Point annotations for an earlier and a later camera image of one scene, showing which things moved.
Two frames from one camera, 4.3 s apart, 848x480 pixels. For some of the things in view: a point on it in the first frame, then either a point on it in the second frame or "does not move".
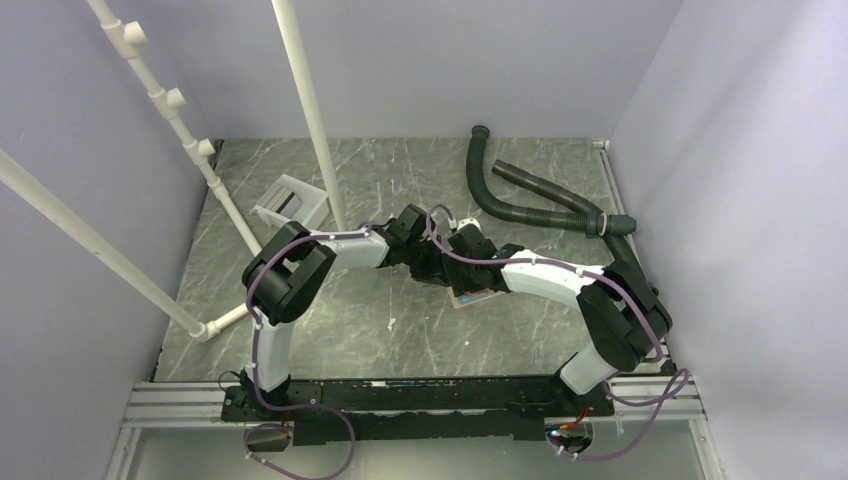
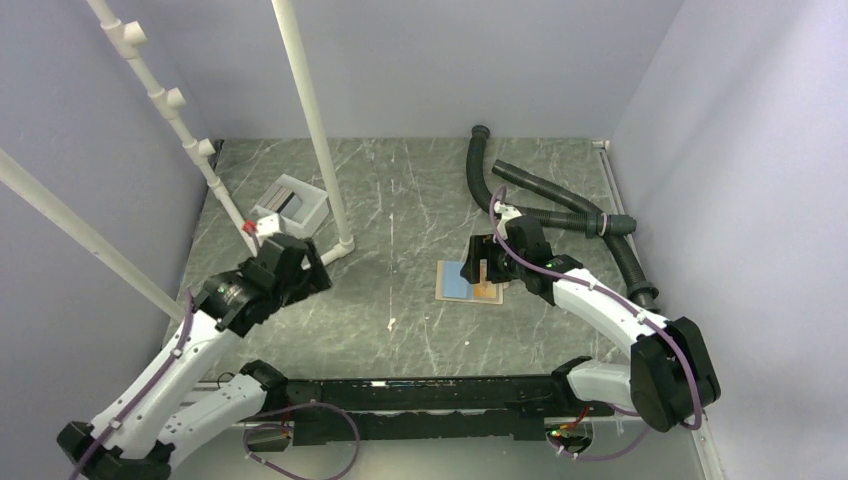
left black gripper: x=434 y=272 -> x=311 y=279
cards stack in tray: x=282 y=200 does not move
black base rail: x=421 y=410 does not move
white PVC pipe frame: x=121 y=257 does not move
